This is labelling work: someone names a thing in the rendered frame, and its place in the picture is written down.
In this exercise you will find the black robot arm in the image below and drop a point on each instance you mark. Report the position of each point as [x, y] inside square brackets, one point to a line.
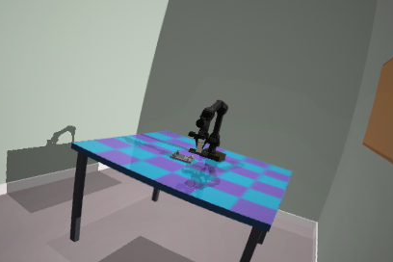
[205, 118]

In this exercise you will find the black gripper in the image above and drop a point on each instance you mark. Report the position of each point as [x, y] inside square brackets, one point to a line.
[193, 134]

